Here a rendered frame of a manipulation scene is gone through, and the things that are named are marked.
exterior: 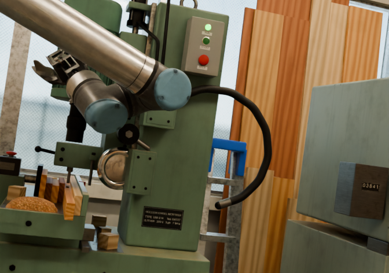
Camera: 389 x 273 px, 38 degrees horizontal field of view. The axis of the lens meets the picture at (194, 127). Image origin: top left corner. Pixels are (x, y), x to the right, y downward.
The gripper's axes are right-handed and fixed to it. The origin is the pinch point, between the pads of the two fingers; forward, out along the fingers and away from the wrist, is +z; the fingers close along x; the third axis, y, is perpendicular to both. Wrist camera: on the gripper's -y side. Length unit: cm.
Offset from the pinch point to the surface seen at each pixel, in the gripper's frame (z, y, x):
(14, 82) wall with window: 117, -81, 16
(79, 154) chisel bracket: -10.8, -26.4, 9.8
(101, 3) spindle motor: 6.8, 2.5, -18.8
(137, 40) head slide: -1.1, -9.5, -22.5
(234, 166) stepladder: 11, -104, -44
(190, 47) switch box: -15.3, -10.5, -32.5
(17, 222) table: -34.0, -12.4, 31.2
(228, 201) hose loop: -41, -47, -19
